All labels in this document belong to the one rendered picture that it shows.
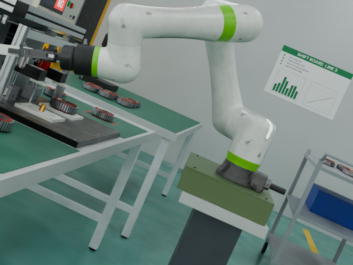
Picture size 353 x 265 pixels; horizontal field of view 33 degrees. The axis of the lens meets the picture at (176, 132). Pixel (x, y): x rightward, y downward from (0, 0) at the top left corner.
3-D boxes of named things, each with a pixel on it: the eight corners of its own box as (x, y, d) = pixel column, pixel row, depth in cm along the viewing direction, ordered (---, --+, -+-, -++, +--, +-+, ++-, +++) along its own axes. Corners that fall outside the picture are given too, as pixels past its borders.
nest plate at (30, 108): (64, 121, 225) (66, 118, 225) (51, 123, 210) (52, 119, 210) (29, 105, 227) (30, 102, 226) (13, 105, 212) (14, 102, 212)
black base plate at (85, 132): (118, 136, 260) (121, 132, 260) (75, 148, 197) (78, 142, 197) (23, 93, 265) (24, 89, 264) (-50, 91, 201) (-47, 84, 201)
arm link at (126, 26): (220, 46, 188) (201, 37, 197) (226, 9, 184) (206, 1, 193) (115, 47, 170) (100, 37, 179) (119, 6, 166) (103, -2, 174)
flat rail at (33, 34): (76, 51, 260) (79, 45, 259) (22, 36, 198) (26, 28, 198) (74, 50, 260) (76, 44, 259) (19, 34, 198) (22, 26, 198)
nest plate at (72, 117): (83, 119, 249) (84, 116, 249) (72, 120, 234) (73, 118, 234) (50, 105, 251) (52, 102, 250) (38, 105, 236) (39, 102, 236)
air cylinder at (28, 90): (38, 100, 247) (43, 88, 247) (31, 100, 240) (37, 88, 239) (27, 95, 248) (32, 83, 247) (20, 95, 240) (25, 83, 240)
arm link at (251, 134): (239, 159, 228) (259, 113, 226) (264, 175, 216) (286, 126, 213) (214, 151, 221) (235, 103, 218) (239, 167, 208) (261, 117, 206)
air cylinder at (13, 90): (15, 100, 223) (20, 87, 223) (7, 100, 216) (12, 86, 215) (3, 95, 224) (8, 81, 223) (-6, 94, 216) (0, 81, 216)
